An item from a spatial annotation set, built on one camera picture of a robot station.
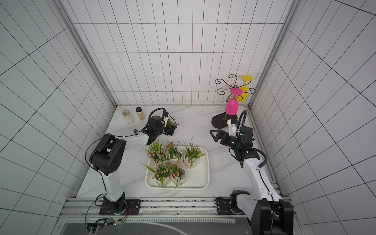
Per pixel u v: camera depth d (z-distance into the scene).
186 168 0.86
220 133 0.70
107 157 0.50
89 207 0.70
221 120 1.09
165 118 0.86
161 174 0.70
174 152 0.82
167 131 0.88
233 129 0.72
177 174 0.69
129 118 1.05
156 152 0.78
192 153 0.79
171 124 0.94
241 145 0.61
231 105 0.92
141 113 1.07
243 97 0.80
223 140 0.70
